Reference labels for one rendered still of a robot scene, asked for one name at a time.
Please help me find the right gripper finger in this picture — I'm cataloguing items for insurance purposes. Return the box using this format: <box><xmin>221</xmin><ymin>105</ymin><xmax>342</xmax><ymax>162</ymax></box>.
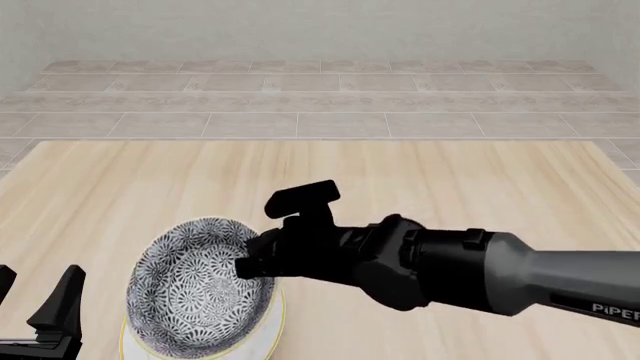
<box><xmin>234</xmin><ymin>256</ymin><xmax>269</xmax><ymax>281</ymax></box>

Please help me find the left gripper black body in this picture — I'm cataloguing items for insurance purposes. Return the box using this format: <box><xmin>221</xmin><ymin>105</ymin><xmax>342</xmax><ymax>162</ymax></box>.
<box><xmin>0</xmin><ymin>329</ymin><xmax>84</xmax><ymax>360</ymax></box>

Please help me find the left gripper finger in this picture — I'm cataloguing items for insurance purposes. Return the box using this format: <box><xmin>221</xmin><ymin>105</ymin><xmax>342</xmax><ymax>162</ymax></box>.
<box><xmin>0</xmin><ymin>264</ymin><xmax>18</xmax><ymax>301</ymax></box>
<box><xmin>26</xmin><ymin>263</ymin><xmax>87</xmax><ymax>342</ymax></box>

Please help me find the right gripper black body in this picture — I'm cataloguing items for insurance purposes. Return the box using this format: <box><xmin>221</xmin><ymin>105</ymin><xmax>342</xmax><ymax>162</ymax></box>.
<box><xmin>244</xmin><ymin>216</ymin><xmax>351</xmax><ymax>283</ymax></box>

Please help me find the black-and-white patterned bowl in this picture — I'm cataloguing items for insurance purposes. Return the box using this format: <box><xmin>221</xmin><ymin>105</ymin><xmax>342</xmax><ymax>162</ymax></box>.
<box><xmin>125</xmin><ymin>216</ymin><xmax>278</xmax><ymax>356</ymax></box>

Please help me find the small black plate on stalk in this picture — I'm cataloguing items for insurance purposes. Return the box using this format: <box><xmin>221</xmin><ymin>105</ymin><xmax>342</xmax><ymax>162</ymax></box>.
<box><xmin>264</xmin><ymin>179</ymin><xmax>343</xmax><ymax>229</ymax></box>

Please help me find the white plate with yellow rim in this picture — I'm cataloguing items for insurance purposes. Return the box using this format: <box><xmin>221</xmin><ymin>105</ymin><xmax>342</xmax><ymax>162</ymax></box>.
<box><xmin>118</xmin><ymin>287</ymin><xmax>289</xmax><ymax>360</ymax></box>

